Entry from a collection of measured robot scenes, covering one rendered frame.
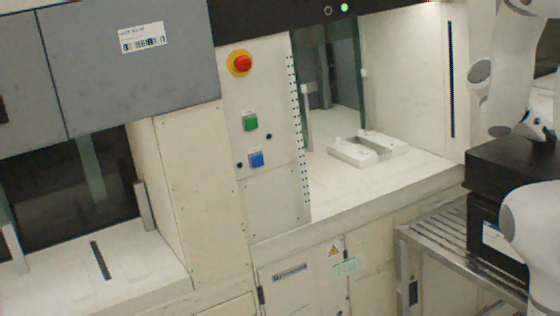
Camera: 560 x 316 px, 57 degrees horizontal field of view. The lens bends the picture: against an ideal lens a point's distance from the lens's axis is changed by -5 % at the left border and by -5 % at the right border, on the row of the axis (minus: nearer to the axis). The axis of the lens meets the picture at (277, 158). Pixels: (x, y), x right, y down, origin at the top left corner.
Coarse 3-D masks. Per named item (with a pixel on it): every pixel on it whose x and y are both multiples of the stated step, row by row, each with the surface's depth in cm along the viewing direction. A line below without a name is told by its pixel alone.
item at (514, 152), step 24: (480, 144) 137; (504, 144) 134; (528, 144) 132; (552, 144) 128; (480, 168) 130; (504, 168) 123; (528, 168) 120; (552, 168) 118; (480, 192) 132; (504, 192) 125
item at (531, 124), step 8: (528, 112) 115; (536, 112) 115; (528, 120) 115; (536, 120) 116; (544, 120) 117; (520, 128) 119; (528, 128) 117; (536, 128) 116; (552, 128) 119; (528, 136) 121; (536, 136) 118; (544, 136) 118
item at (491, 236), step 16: (480, 208) 134; (496, 208) 129; (480, 224) 136; (496, 224) 131; (480, 240) 138; (496, 240) 132; (480, 256) 140; (496, 256) 134; (512, 256) 129; (512, 272) 130; (528, 272) 125
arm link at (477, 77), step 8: (472, 64) 112; (480, 64) 110; (488, 64) 109; (472, 72) 111; (480, 72) 109; (488, 72) 108; (464, 80) 112; (472, 80) 110; (480, 80) 109; (488, 80) 107; (472, 88) 110; (480, 88) 108; (488, 88) 108; (480, 96) 110
